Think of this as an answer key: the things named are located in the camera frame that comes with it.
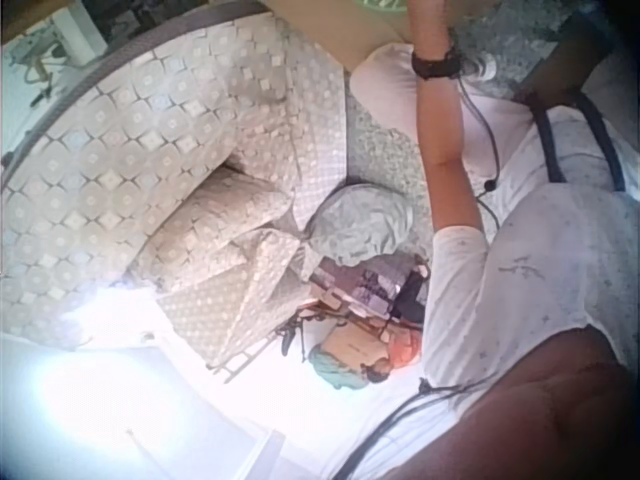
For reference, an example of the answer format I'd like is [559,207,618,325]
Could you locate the diamond patterned beige pillow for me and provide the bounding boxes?
[142,164,299,294]

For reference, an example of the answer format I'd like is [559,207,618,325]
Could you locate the black wrist band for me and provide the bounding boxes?
[410,43,464,82]

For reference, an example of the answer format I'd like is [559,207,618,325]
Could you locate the tan board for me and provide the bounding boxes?
[259,0,417,72]

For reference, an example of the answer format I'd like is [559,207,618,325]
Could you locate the grey green cloth bundle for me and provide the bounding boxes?
[303,182,417,269]

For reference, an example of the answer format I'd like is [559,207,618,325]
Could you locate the diamond patterned beige quilt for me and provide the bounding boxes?
[0,9,351,381]

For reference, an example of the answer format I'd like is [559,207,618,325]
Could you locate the grey floral bed sheet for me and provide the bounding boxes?
[343,0,574,246]

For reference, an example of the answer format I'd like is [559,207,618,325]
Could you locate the brown cardboard box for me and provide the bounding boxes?
[320,323,389,377]

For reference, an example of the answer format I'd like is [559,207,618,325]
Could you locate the teal cloth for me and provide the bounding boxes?
[306,343,370,392]

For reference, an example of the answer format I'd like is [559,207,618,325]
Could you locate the green striped item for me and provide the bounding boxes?
[349,0,409,14]

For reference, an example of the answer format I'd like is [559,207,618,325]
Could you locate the orange cloth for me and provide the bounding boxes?
[383,325,425,372]

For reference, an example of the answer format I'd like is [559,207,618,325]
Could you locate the person's legs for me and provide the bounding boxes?
[348,42,531,176]

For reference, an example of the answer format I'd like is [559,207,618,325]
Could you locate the black cable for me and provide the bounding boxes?
[457,74,502,226]

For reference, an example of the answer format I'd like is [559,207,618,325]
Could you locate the person's left hand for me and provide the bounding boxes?
[403,0,455,57]

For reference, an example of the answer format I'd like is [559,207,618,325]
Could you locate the white furniture with clutter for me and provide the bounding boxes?
[3,0,110,107]

